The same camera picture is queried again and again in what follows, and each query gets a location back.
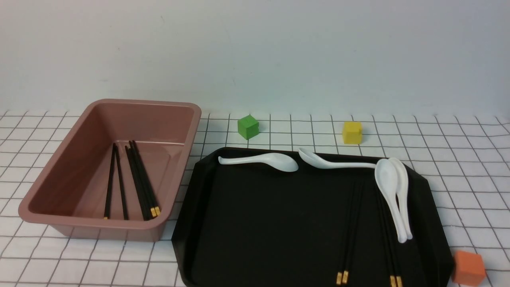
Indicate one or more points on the orange wooden cube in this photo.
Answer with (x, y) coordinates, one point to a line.
(469, 268)

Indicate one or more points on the black chopstick in bin rightmost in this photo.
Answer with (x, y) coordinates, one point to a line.
(152, 201)

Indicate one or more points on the black chopstick in bin leftmost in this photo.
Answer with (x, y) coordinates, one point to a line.
(107, 205)

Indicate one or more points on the green wooden cube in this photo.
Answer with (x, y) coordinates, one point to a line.
(248, 127)

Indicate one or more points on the white ceramic spoon nested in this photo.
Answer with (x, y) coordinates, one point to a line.
(387, 181)
(402, 193)

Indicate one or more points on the black chopstick in bin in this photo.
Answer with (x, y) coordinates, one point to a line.
(121, 181)
(107, 205)
(138, 184)
(152, 201)

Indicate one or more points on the black chopstick tray pair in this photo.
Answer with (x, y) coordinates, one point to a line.
(357, 198)
(352, 191)
(386, 240)
(392, 241)

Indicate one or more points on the white ceramic spoon front nested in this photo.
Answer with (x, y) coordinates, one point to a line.
(387, 181)

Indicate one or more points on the yellow wooden cube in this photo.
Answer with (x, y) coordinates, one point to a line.
(352, 133)

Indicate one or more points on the white ceramic spoon left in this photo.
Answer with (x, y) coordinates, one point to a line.
(278, 161)

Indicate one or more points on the pink plastic rectangular bin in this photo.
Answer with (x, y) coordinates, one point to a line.
(70, 192)

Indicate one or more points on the white ceramic spoon back nested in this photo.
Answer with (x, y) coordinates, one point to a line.
(402, 193)

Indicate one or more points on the white ceramic spoon middle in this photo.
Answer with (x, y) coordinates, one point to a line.
(320, 163)

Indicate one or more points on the black plastic serving tray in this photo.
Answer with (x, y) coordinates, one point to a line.
(255, 226)

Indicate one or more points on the white grid tablecloth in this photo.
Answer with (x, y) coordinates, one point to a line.
(464, 158)

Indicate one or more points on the white ceramic spoon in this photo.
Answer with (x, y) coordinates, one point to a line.
(320, 163)
(278, 161)

